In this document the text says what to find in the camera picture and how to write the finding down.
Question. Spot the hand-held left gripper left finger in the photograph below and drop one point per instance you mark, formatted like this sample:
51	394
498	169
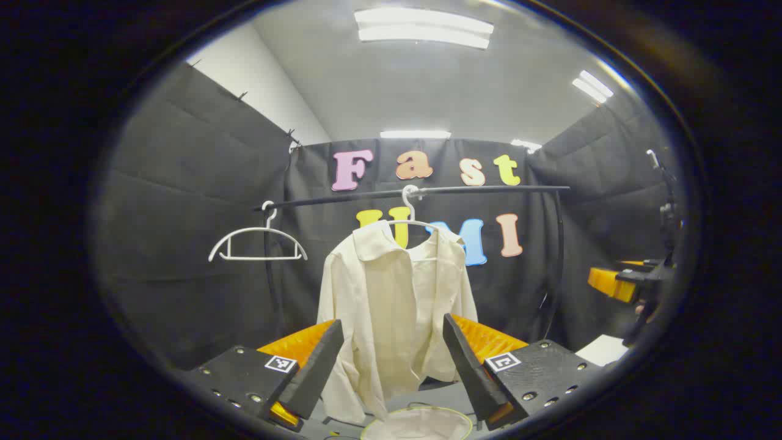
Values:
317	366

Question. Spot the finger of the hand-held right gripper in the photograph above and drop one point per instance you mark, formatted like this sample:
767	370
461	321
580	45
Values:
611	281

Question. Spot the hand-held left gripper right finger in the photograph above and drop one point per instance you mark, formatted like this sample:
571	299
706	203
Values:
470	373

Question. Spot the white mesh laundry hamper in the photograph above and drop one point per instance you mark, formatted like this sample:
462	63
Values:
421	425

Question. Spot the cream button shirt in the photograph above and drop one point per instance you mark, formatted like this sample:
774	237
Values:
391	305

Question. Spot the white plastic hanger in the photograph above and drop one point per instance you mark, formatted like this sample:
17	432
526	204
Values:
263	258
427	225

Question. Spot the black clothes rack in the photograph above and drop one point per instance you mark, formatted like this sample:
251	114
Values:
489	189

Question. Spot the ceiling light panel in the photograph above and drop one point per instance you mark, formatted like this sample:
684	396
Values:
592	85
525	145
421	27
415	134

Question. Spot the black backdrop cloth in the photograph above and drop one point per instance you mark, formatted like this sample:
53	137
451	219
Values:
183	214

